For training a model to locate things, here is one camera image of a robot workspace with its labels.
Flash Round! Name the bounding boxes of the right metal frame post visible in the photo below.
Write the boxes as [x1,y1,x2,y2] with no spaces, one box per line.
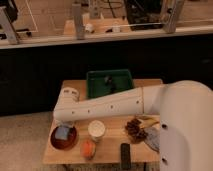
[164,0,185,33]

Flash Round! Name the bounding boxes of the left metal frame post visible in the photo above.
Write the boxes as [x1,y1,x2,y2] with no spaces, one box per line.
[0,7,19,45]

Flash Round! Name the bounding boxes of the brown grape bunch toy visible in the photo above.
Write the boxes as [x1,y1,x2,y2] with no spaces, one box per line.
[125,118,147,143]

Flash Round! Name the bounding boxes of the orange carrot toy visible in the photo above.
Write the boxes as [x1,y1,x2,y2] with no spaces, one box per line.
[80,139,96,159]

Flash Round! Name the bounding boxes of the white cup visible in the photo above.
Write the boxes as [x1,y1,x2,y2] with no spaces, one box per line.
[88,120,106,142]

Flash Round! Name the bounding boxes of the grey cloth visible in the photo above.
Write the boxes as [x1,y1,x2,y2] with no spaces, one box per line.
[144,127,160,152]

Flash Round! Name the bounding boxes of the metal frame post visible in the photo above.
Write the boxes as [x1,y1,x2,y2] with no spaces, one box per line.
[0,7,19,45]
[164,0,185,33]
[72,3,85,40]

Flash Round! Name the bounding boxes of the black remote control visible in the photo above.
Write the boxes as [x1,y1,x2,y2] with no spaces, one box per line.
[120,143,131,170]

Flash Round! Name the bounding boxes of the small white object background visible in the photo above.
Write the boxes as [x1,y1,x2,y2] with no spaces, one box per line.
[85,23,94,34]

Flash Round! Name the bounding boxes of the green plastic bin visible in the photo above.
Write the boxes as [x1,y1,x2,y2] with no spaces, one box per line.
[86,69,134,99]

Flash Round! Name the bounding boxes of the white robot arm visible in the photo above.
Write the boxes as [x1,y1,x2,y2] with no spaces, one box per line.
[53,80,213,171]

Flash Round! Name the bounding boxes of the wooden table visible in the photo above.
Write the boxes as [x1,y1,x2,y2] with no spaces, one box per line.
[43,79,162,164]

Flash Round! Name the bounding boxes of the red bowl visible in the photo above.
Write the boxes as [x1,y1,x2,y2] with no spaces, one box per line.
[50,126,78,150]

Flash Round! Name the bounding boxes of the black equipment box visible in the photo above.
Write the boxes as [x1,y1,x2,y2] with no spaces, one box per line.
[124,0,162,31]

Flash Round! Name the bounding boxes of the yellow banana toy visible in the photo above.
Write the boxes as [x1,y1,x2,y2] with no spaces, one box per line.
[136,116,159,128]

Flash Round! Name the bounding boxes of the middle metal frame post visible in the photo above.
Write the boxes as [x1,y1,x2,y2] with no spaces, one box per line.
[72,3,85,40]

